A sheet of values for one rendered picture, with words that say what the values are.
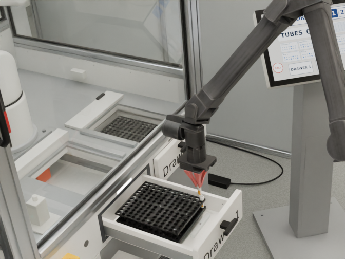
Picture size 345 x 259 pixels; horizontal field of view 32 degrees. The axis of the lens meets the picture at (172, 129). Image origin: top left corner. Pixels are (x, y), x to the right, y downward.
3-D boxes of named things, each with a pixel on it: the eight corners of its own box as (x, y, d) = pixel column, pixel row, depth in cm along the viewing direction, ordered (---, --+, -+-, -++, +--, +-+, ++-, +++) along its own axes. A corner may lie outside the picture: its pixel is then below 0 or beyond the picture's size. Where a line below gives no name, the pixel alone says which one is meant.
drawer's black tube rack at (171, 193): (206, 214, 188) (205, 198, 185) (179, 250, 176) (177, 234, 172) (147, 196, 199) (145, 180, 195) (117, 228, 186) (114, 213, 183)
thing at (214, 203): (235, 215, 188) (234, 199, 185) (196, 269, 170) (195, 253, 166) (129, 182, 206) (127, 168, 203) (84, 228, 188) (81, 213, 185)
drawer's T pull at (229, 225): (238, 221, 175) (237, 217, 175) (227, 237, 170) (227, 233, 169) (227, 218, 177) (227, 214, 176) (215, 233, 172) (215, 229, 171)
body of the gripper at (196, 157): (206, 173, 171) (205, 151, 168) (176, 165, 176) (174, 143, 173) (217, 162, 176) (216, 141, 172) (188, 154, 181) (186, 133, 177)
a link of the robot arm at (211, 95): (292, 4, 147) (310, 10, 155) (277, -12, 149) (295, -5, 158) (188, 124, 166) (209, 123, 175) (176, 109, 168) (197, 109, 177)
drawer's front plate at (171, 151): (199, 143, 226) (197, 118, 220) (160, 186, 205) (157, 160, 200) (195, 142, 227) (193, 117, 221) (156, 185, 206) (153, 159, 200)
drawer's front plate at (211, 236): (242, 217, 189) (242, 189, 183) (199, 278, 168) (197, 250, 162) (237, 215, 190) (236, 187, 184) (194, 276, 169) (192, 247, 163)
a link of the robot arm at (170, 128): (196, 105, 165) (213, 105, 172) (163, 96, 171) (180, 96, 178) (188, 146, 167) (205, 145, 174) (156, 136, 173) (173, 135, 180)
